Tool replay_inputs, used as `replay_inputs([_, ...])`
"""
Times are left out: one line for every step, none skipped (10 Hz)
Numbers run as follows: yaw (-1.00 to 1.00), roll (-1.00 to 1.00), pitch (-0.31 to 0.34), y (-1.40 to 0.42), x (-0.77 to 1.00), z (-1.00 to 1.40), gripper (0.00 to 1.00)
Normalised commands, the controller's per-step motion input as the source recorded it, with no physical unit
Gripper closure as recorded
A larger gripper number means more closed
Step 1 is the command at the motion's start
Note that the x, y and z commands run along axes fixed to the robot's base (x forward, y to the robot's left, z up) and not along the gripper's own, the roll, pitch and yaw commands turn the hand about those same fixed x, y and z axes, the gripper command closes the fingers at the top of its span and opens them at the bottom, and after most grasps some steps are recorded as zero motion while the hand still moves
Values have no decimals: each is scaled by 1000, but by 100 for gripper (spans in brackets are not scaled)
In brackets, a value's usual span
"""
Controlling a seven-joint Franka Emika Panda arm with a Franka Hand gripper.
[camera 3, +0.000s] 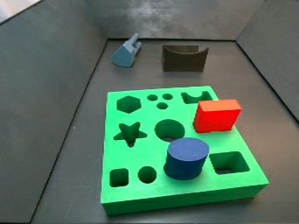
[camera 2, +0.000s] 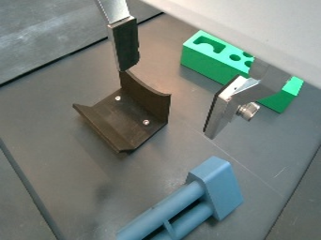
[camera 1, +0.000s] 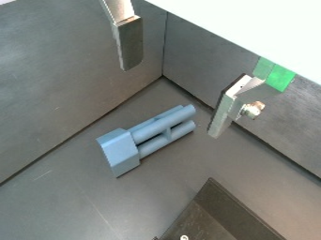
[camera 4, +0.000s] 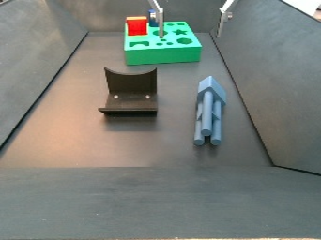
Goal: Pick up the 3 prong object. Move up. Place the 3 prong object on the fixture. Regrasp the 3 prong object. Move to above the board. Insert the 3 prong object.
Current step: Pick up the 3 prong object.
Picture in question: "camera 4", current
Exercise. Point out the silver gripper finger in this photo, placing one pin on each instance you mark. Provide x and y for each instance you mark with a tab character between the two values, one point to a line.
154	6
225	15

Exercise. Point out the blue three prong object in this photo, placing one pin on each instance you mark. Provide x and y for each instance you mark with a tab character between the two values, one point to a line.
210	102

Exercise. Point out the green shape sorter board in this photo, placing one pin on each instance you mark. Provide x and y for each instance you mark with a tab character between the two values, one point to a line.
176	47

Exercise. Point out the black curved fixture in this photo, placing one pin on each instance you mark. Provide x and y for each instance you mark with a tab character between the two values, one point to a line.
131	93

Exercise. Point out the dark blue cylinder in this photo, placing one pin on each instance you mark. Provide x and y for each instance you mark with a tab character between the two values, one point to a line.
152	18

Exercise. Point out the red block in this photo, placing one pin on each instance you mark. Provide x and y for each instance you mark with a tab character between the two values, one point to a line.
136	25

